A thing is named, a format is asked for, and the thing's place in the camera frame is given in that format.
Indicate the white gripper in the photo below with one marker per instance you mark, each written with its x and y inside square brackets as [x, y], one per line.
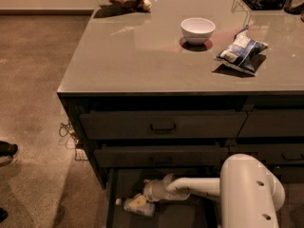
[153, 191]

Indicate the blue label plastic bottle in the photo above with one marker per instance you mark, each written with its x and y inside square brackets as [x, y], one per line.
[147, 210]

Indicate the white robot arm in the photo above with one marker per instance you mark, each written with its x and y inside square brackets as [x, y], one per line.
[250, 194]

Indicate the dark middle left drawer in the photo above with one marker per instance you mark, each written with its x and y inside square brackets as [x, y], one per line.
[160, 155]

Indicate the dark drawer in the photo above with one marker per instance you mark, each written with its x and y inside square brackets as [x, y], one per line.
[273, 154]
[160, 155]
[131, 125]
[274, 123]
[289, 174]

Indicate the open bottom left drawer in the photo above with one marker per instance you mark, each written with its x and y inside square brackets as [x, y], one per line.
[195, 212]

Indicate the dark top left drawer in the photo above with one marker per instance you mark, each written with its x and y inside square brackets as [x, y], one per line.
[131, 125]

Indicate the dark middle right drawer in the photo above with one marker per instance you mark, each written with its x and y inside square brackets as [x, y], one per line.
[273, 154]

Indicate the dark bottom right drawer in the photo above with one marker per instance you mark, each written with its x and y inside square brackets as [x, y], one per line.
[289, 174]

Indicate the dark top right drawer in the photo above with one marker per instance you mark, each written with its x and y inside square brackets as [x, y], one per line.
[274, 123]

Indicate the black shoe lower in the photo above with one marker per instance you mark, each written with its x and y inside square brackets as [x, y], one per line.
[3, 214]

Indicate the blue white chip bag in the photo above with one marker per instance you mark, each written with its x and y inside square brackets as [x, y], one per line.
[238, 55]

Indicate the white ceramic bowl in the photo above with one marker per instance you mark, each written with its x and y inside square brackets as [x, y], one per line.
[196, 31]

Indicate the dark cabinet frame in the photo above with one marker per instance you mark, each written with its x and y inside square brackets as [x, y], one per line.
[77, 104]

